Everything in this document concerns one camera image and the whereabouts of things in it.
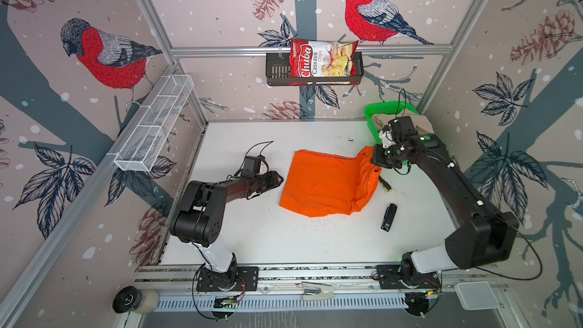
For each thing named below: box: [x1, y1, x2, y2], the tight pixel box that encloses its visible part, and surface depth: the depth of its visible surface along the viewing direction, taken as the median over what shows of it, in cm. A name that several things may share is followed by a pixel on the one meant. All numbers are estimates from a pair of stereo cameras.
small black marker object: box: [380, 203, 398, 233], surface depth 85 cm
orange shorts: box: [279, 145, 383, 218], surface depth 93 cm
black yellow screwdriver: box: [378, 175, 393, 193], surface depth 97 cm
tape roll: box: [112, 285, 160, 315], surface depth 63 cm
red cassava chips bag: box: [289, 38, 360, 87], surface depth 90 cm
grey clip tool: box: [301, 281, 335, 300], surface depth 71 cm
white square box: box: [453, 280, 500, 311], surface depth 70 cm
